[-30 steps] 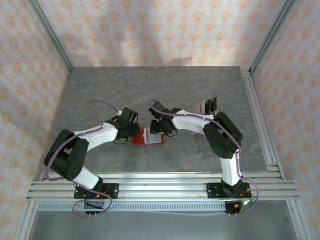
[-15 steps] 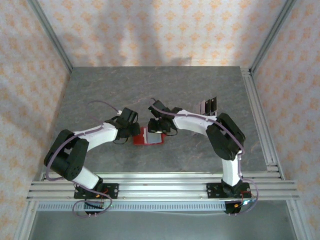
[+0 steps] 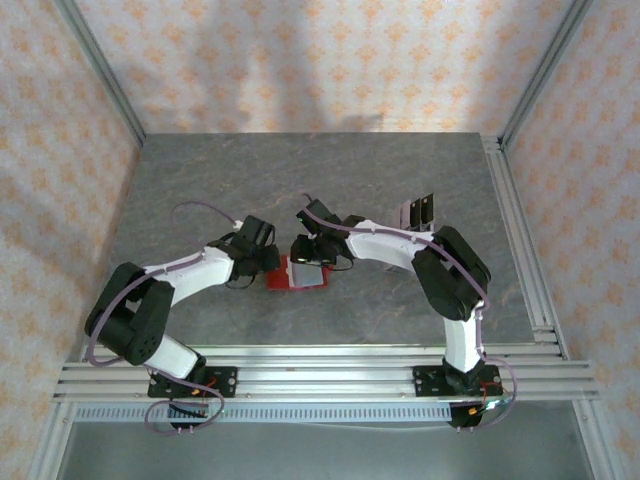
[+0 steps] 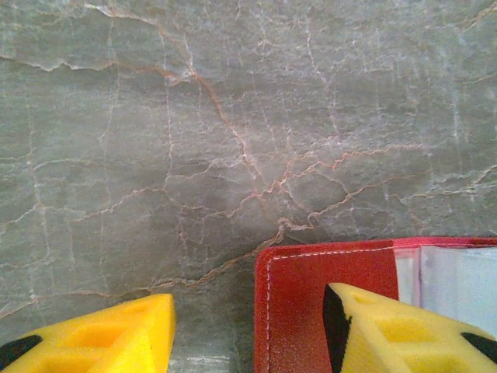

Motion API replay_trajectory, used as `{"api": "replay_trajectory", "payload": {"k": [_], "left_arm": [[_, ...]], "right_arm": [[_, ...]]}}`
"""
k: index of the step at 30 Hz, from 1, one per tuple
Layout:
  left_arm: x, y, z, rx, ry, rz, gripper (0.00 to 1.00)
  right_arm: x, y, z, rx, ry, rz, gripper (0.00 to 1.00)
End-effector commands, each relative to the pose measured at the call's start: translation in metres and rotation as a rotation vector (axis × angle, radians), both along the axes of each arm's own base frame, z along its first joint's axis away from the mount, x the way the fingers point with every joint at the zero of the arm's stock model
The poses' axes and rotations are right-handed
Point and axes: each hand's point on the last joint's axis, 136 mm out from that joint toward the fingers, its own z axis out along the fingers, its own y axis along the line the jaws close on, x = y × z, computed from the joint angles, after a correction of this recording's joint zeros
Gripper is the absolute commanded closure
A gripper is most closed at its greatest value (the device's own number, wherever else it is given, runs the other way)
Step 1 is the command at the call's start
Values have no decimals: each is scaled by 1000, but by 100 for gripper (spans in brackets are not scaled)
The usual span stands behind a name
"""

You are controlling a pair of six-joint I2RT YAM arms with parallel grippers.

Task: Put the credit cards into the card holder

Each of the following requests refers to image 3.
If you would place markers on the aluminium frame leg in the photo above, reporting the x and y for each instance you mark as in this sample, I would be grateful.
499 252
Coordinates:
54 440
592 440

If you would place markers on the clear acrylic card stand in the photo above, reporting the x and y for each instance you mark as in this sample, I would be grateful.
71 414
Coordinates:
422 230

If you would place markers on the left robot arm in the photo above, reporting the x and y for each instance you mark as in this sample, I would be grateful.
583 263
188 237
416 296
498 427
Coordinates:
200 272

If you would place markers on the wide aluminium base rail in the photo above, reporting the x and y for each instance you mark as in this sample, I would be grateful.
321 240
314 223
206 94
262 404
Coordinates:
325 382

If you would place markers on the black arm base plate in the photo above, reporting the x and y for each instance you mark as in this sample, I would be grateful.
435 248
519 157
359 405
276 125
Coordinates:
225 382
425 382

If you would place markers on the aluminium corner post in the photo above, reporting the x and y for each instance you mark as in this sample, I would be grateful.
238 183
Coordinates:
542 70
104 70

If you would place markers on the aluminium side rail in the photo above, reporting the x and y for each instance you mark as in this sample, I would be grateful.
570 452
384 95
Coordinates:
515 210

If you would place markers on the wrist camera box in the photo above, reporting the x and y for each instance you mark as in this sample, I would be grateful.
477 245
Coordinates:
320 215
257 230

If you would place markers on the slim aluminium table-edge rail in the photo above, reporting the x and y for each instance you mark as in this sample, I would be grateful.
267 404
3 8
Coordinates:
325 352

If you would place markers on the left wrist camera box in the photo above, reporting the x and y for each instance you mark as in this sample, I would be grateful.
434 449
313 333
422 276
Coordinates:
257 230

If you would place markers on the black credit card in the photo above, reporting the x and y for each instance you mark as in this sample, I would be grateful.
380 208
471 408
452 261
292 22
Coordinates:
416 215
428 210

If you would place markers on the white VIP credit card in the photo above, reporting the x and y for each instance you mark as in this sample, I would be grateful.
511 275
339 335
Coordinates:
307 276
404 215

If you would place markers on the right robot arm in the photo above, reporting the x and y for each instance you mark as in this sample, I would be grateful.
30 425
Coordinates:
390 245

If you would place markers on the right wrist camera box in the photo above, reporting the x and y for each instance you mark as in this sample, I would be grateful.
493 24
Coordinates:
320 215

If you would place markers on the red card holder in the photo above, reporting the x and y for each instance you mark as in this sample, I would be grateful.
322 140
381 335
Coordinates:
277 280

